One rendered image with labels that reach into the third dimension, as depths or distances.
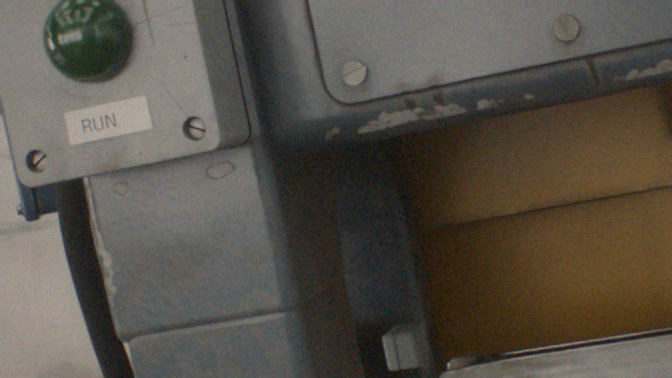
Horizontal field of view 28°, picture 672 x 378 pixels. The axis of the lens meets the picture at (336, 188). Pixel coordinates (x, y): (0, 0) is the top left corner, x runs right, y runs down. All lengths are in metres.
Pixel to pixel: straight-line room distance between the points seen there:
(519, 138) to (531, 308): 0.11
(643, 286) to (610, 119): 0.11
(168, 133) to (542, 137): 0.31
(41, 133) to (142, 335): 0.09
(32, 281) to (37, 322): 0.19
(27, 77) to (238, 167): 0.08
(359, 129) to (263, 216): 0.05
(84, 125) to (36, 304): 5.95
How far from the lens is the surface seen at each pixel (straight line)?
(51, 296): 6.37
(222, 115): 0.45
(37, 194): 0.96
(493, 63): 0.47
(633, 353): 0.64
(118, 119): 0.45
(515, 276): 0.77
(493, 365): 0.64
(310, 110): 0.49
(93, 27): 0.44
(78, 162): 0.46
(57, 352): 6.41
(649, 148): 0.71
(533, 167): 0.71
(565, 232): 0.77
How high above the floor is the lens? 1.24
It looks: 3 degrees down
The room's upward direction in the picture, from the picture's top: 12 degrees counter-clockwise
